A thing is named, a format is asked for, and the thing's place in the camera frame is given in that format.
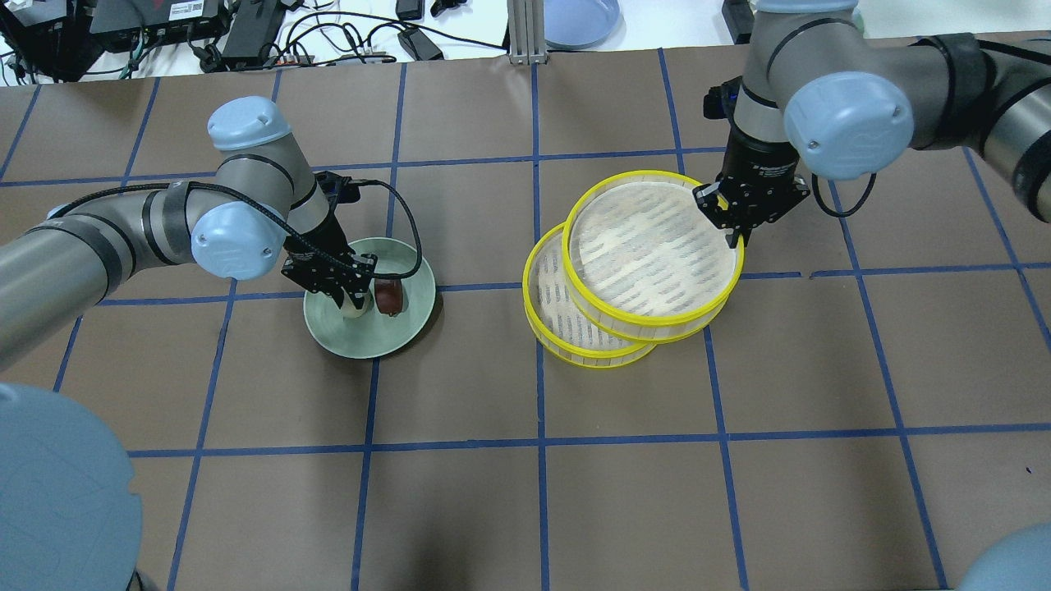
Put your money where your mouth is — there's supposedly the blue plate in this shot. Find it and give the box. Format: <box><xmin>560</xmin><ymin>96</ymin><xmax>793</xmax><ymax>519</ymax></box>
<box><xmin>542</xmin><ymin>1</ymin><xmax>621</xmax><ymax>50</ymax></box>

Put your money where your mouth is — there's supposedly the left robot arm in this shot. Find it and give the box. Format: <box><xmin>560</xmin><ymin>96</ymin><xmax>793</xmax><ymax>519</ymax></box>
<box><xmin>1</xmin><ymin>96</ymin><xmax>378</xmax><ymax>368</ymax></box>

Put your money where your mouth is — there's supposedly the white bun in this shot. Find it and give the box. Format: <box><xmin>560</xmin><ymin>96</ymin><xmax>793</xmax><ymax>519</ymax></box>
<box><xmin>339</xmin><ymin>298</ymin><xmax>373</xmax><ymax>319</ymax></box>

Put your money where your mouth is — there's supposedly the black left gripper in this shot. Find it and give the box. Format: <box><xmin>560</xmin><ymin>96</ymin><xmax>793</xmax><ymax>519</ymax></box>
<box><xmin>281</xmin><ymin>216</ymin><xmax>378</xmax><ymax>310</ymax></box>

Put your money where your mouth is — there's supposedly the black power adapter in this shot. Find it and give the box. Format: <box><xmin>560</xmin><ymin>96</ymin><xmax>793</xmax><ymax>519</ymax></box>
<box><xmin>397</xmin><ymin>27</ymin><xmax>444</xmax><ymax>62</ymax></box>

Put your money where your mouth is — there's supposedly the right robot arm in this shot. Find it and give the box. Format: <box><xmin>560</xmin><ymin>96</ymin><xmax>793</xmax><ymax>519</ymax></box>
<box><xmin>694</xmin><ymin>1</ymin><xmax>1050</xmax><ymax>248</ymax></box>

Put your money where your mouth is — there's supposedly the brown bun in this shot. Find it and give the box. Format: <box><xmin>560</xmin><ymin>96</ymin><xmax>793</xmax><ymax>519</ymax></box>
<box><xmin>373</xmin><ymin>279</ymin><xmax>406</xmax><ymax>317</ymax></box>

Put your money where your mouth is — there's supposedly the pale green plate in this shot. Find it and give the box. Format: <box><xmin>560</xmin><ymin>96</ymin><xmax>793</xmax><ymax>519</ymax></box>
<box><xmin>301</xmin><ymin>259</ymin><xmax>437</xmax><ymax>360</ymax></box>

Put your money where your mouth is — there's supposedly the yellow steamer layer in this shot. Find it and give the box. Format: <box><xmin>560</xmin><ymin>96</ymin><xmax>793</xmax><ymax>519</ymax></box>
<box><xmin>560</xmin><ymin>171</ymin><xmax>746</xmax><ymax>344</ymax></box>
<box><xmin>522</xmin><ymin>224</ymin><xmax>656</xmax><ymax>369</ymax></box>

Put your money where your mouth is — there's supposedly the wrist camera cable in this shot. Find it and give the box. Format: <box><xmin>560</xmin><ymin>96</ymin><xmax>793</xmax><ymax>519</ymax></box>
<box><xmin>49</xmin><ymin>172</ymin><xmax>425</xmax><ymax>280</ymax></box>
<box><xmin>811</xmin><ymin>168</ymin><xmax>879</xmax><ymax>219</ymax></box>

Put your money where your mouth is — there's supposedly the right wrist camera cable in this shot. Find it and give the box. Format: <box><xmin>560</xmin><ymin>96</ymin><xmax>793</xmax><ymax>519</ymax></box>
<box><xmin>811</xmin><ymin>168</ymin><xmax>879</xmax><ymax>219</ymax></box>

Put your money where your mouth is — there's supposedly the aluminium frame post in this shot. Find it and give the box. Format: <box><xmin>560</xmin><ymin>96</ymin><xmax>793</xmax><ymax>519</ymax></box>
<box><xmin>507</xmin><ymin>0</ymin><xmax>548</xmax><ymax>65</ymax></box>

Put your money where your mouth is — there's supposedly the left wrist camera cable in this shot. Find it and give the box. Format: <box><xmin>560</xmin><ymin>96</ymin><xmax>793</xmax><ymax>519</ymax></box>
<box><xmin>49</xmin><ymin>172</ymin><xmax>425</xmax><ymax>280</ymax></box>

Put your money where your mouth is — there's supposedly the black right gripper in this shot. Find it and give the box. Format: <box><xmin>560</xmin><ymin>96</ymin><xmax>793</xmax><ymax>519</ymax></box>
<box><xmin>693</xmin><ymin>131</ymin><xmax>810</xmax><ymax>250</ymax></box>

